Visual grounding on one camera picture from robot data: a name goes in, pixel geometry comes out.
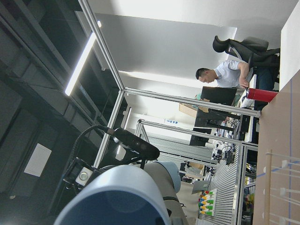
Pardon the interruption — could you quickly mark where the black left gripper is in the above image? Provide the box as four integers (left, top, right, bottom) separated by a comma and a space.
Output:
63, 157, 103, 195

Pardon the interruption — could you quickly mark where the light blue plastic cup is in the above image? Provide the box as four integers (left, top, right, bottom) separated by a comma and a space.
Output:
54, 165, 171, 225

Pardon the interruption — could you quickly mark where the led light bar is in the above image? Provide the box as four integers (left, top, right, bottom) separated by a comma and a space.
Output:
65, 32, 96, 96

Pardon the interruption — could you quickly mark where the black computer monitor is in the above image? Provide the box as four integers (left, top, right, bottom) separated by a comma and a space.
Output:
201, 87, 237, 105

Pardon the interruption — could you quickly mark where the man in white shirt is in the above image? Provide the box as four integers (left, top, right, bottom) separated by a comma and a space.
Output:
195, 60, 250, 89

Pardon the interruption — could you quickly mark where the red cylinder bottle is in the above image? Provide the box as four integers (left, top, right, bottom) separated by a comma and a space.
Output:
246, 88, 277, 103

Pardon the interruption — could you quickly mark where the black office chair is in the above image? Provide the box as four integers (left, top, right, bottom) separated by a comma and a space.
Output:
212, 36, 280, 69

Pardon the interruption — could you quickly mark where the black left braided cable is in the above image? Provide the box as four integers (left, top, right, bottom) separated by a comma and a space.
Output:
71, 125, 115, 162

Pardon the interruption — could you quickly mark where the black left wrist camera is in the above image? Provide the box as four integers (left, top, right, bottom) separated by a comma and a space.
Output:
112, 128, 160, 160

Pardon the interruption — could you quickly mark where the aluminium cage frame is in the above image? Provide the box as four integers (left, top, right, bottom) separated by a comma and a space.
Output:
78, 0, 262, 169

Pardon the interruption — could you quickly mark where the white wire cup holder rack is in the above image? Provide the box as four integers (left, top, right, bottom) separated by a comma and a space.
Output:
262, 150, 300, 225

